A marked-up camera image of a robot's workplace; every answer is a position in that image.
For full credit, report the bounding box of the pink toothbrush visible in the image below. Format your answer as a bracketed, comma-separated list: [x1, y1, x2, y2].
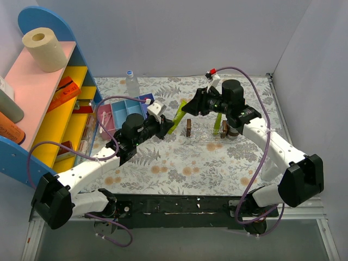
[101, 111, 111, 126]

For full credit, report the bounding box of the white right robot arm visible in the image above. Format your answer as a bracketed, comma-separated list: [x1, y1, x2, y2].
[182, 79, 324, 216]

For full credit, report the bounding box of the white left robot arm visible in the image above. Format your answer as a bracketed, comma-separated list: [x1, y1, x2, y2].
[31, 114, 174, 229]

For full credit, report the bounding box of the clear textured tray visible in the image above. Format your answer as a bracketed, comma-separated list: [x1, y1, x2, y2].
[178, 120, 239, 143]

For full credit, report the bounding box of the teal drawer box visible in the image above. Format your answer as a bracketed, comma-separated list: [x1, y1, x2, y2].
[111, 100, 128, 130]

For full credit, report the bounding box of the pink drawer box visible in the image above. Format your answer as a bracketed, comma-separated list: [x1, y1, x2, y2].
[97, 104, 116, 140]

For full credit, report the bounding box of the purple drawer box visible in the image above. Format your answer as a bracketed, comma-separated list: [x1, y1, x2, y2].
[139, 93, 154, 105]

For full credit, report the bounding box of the clear plastic water bottle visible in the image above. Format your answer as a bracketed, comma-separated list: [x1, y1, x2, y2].
[126, 71, 140, 97]

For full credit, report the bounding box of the small red box low shelf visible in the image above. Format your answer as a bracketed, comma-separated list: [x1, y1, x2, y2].
[55, 141, 74, 163]

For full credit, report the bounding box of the orange box on shelf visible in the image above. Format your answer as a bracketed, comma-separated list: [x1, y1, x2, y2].
[47, 76, 82, 112]

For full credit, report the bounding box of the blue pink yellow shelf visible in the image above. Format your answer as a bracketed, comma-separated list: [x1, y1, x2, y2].
[1, 6, 102, 187]

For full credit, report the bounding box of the orange tube on shelf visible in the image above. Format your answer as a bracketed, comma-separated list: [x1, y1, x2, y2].
[0, 113, 26, 145]

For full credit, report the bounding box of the beige paper towel roll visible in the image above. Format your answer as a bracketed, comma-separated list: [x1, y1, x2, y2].
[22, 27, 67, 72]

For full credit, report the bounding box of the grey green bottle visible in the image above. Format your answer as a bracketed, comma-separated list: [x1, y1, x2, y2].
[0, 90, 24, 123]

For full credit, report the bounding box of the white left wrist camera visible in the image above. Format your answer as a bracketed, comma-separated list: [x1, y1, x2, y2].
[145, 98, 166, 123]

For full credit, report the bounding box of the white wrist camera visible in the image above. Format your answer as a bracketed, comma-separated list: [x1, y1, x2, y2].
[205, 69, 221, 92]
[145, 98, 166, 123]

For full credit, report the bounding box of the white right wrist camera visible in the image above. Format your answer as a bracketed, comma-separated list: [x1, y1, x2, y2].
[205, 69, 221, 92]

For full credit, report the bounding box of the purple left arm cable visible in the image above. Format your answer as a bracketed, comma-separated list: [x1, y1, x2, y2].
[26, 95, 149, 247]

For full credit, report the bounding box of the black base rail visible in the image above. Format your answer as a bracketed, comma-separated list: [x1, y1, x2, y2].
[84, 191, 281, 231]

